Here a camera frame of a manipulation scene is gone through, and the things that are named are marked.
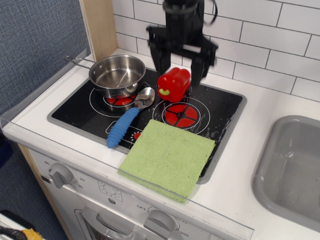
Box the wooden side post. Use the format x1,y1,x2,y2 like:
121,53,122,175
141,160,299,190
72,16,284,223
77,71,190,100
79,0,119,61

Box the grey sink basin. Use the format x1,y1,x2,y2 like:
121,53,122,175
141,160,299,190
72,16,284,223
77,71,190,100
252,115,320,232

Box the grey left oven knob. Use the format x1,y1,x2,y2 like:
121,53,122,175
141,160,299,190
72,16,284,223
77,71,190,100
48,163,74,189

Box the steel saucepan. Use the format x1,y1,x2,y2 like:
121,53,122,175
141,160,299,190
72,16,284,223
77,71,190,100
64,54,147,99

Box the grey right oven knob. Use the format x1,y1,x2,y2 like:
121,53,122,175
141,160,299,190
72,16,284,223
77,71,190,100
143,210,176,240

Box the red toy capsicum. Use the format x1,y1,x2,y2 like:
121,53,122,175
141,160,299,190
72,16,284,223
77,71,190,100
157,67,191,103

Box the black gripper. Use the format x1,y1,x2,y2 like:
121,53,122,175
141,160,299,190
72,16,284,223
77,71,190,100
146,9,218,88

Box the grey oven knob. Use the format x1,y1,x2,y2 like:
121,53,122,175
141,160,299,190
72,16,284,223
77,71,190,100
143,210,176,240
48,163,74,189

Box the white toy oven front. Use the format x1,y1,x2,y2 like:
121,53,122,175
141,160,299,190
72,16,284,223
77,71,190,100
30,150,210,240

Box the black toy stovetop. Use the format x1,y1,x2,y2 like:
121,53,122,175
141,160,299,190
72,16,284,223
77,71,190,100
47,80,247,184

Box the spoon with blue handle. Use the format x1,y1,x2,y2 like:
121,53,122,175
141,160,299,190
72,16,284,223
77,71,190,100
106,87,156,149

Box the yellow black object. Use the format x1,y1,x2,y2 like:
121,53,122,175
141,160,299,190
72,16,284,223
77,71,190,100
0,226,44,240

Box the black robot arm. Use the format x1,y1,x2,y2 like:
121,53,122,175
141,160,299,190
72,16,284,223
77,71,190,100
146,0,218,88

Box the green cloth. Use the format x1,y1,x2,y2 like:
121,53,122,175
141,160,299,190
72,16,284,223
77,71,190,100
118,119,216,203

